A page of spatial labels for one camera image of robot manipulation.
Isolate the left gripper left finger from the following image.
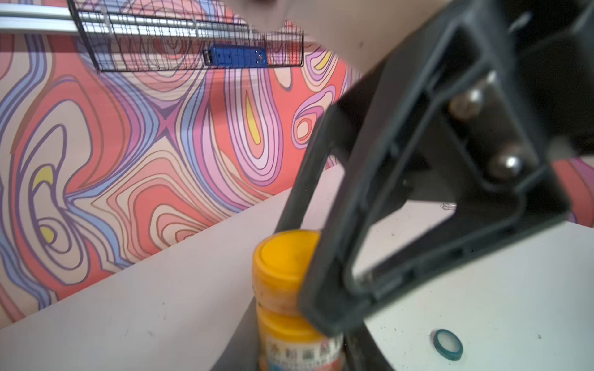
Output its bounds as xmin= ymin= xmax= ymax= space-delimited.
xmin=210 ymin=298 xmax=260 ymax=371

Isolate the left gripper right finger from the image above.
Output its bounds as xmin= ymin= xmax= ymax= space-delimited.
xmin=344 ymin=325 xmax=394 ymax=371

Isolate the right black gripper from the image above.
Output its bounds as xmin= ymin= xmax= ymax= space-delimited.
xmin=431 ymin=0 xmax=594 ymax=196

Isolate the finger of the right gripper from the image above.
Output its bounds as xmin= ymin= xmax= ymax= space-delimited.
xmin=275 ymin=60 xmax=390 ymax=233
xmin=299 ymin=22 xmax=570 ymax=335

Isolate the orange paint jar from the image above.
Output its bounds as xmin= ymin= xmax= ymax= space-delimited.
xmin=256 ymin=305 xmax=346 ymax=371

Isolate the orange jar lid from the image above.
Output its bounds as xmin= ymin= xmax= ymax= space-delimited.
xmin=252 ymin=230 xmax=320 ymax=317

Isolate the teal jar lid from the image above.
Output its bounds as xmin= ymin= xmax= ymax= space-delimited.
xmin=433 ymin=329 xmax=464 ymax=362

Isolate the gold binder clip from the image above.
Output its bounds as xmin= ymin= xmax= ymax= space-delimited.
xmin=441 ymin=203 xmax=457 ymax=210

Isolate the blue stapler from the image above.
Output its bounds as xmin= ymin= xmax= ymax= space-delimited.
xmin=203 ymin=44 xmax=268 ymax=69

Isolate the back black wire basket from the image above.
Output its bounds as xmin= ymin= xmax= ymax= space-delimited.
xmin=67 ymin=1 xmax=305 ymax=72

